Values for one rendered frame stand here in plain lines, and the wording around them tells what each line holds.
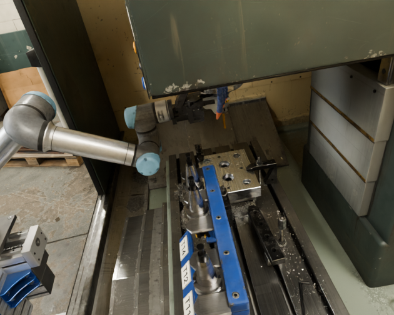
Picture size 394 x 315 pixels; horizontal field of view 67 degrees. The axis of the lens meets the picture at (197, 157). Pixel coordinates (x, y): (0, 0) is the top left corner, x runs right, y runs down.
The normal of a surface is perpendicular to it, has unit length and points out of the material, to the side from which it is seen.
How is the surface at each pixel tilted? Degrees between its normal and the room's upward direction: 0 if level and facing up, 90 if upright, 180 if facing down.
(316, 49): 90
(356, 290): 0
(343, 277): 0
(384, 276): 90
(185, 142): 23
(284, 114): 90
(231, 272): 0
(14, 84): 86
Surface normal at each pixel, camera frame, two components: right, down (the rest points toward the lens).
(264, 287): -0.14, -0.82
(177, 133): -0.08, -0.52
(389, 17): 0.10, 0.55
